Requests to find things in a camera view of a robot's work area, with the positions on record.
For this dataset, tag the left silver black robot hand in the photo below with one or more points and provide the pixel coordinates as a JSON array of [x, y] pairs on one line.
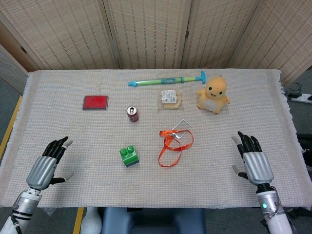
[[40, 170]]

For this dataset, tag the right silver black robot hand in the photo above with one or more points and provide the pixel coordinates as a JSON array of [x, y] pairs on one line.
[[257, 165]]

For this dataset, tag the green toy block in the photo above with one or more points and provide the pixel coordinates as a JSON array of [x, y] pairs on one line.
[[128, 153]]

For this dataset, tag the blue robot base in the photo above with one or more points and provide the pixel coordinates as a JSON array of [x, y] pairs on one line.
[[146, 221]]

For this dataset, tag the white woven tablecloth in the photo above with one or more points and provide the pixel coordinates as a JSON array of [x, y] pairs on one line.
[[73, 134]]

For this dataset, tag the black equipment on floor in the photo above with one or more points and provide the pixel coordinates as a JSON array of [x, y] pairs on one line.
[[306, 143]]

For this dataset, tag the white robot torso part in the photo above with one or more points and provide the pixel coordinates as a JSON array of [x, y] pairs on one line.
[[91, 221]]

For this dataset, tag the white power strip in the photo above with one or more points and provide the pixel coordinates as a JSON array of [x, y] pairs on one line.
[[301, 98]]

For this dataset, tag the yellow dinosaur plush toy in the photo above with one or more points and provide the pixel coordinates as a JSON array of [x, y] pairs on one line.
[[212, 97]]

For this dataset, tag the clear badge holder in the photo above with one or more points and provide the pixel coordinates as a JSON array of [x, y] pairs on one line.
[[181, 126]]

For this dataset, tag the red flat ink pad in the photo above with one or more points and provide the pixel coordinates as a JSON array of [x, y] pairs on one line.
[[95, 102]]

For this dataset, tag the red soda can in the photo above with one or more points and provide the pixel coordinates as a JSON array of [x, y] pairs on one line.
[[132, 114]]

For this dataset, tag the packaged snack with white label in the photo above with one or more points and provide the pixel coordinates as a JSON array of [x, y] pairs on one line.
[[169, 97]]

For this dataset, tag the green blue water pump toy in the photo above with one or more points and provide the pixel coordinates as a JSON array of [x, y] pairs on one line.
[[151, 81]]

